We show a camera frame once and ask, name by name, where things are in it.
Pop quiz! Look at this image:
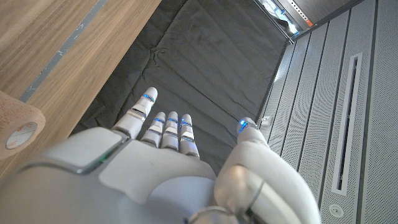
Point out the black fabric curtain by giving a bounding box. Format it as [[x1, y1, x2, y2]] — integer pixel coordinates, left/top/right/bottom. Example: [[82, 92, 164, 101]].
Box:
[[71, 0, 289, 175]]

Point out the tan cork-textured cup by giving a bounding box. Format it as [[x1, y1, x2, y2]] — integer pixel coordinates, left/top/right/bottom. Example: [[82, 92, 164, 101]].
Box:
[[0, 90, 46, 161]]

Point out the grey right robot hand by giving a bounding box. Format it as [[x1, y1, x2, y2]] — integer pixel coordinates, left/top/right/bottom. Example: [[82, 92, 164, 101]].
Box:
[[0, 86, 323, 224]]

